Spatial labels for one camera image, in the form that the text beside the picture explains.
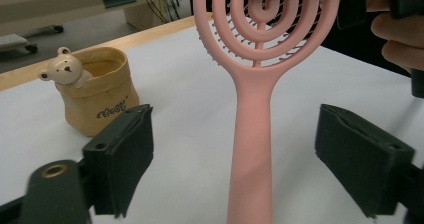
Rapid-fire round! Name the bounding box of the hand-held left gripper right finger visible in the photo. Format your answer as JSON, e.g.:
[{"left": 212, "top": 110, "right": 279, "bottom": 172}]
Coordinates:
[{"left": 314, "top": 103, "right": 416, "bottom": 219}]

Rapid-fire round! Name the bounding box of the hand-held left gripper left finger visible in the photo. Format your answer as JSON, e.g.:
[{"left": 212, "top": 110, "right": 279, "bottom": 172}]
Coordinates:
[{"left": 82, "top": 103, "right": 155, "bottom": 219}]

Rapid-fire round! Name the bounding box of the pink hairbrush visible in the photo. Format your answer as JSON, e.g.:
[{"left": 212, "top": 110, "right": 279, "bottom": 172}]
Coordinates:
[{"left": 192, "top": 0, "right": 343, "bottom": 224}]

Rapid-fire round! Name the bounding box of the tan bear storage pouch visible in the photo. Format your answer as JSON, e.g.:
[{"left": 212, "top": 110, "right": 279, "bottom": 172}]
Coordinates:
[{"left": 37, "top": 46, "right": 141, "bottom": 138}]

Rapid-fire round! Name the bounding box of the white table cover board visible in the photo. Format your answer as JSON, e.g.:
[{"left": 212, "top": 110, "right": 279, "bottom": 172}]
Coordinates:
[{"left": 0, "top": 25, "right": 424, "bottom": 224}]

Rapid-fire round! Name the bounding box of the wooden table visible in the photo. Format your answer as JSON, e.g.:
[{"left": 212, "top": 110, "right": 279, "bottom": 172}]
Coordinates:
[{"left": 0, "top": 12, "right": 214, "bottom": 92}]

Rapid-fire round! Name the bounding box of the grey rectangular desk tag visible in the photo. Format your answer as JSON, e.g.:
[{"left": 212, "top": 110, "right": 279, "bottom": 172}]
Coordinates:
[{"left": 102, "top": 0, "right": 138, "bottom": 10}]

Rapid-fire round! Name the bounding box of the low wheeled trolley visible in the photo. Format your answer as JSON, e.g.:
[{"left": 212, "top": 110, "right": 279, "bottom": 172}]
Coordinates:
[{"left": 0, "top": 23, "right": 65, "bottom": 56}]

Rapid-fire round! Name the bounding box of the light wooden desk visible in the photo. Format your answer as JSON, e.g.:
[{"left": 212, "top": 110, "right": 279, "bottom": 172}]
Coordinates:
[{"left": 0, "top": 0, "right": 192, "bottom": 32}]

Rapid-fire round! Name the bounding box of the bundle of black wall cables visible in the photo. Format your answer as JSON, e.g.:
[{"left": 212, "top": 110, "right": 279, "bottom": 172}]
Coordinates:
[{"left": 139, "top": 0, "right": 189, "bottom": 26}]

